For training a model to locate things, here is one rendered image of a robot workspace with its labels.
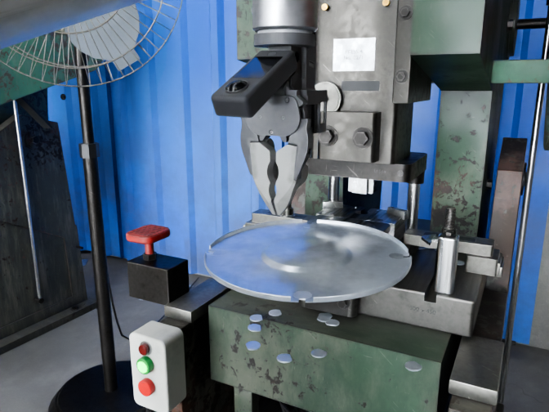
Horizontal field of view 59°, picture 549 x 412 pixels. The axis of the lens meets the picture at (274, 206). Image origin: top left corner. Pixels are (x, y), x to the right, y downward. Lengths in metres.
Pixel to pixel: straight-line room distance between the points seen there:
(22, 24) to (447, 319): 0.70
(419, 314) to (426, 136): 1.30
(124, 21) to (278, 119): 0.89
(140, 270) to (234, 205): 1.55
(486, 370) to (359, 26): 0.54
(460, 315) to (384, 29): 0.46
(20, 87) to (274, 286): 1.47
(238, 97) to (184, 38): 2.02
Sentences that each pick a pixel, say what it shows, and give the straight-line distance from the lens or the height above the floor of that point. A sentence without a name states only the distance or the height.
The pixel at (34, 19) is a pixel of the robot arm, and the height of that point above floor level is 1.05.
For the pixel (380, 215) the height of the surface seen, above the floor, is 0.78.
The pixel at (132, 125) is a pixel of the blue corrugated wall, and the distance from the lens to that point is 2.76.
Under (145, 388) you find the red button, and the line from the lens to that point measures 0.87.
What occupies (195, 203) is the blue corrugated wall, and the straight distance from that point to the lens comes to 2.57.
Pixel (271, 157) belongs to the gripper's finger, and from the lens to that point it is 0.59.
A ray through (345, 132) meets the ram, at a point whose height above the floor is 0.94.
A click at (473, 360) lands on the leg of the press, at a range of 0.77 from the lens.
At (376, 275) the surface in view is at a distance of 0.64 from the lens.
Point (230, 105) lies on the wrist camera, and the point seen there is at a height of 1.00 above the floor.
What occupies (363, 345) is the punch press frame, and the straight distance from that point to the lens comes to 0.77.
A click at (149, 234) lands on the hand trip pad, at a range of 0.90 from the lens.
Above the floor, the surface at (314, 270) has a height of 0.78.
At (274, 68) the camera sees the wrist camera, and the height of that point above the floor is 1.04.
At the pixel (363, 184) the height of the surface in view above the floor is 0.84.
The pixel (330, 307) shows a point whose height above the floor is 0.66.
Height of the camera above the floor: 1.02
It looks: 14 degrees down
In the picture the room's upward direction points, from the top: straight up
